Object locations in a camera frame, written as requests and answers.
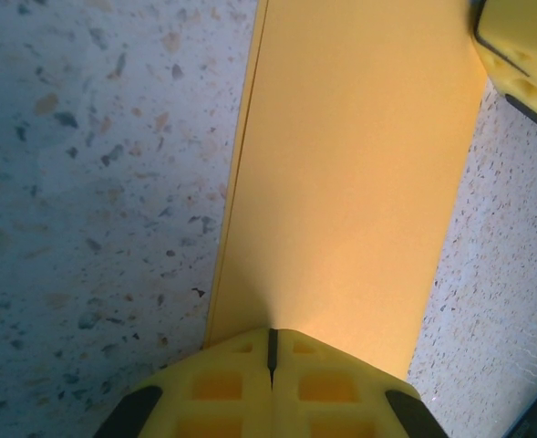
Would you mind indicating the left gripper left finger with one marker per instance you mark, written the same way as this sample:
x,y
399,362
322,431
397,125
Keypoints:
x,y
213,392

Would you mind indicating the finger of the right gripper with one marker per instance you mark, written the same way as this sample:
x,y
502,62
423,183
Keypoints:
x,y
523,23
532,91

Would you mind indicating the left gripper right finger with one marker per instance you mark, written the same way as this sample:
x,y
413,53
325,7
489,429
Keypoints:
x,y
327,397

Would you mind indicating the yellow cloth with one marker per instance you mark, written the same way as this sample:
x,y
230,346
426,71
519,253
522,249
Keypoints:
x,y
341,182

